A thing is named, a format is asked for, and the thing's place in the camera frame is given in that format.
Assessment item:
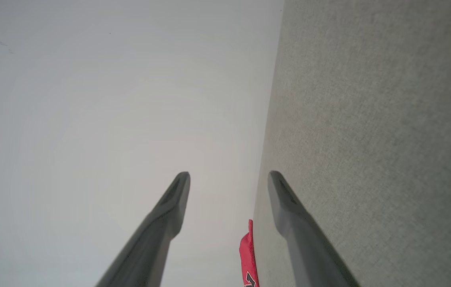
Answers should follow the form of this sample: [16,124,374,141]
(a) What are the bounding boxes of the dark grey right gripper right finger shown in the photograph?
[267,171,360,287]

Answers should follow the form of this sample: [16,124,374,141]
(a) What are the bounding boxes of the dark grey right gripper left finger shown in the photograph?
[95,172,191,287]

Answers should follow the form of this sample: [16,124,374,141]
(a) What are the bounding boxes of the red and white jersey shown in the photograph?
[239,219,260,287]

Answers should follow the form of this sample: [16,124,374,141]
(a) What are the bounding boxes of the grey fabric sofa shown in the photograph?
[252,0,451,287]

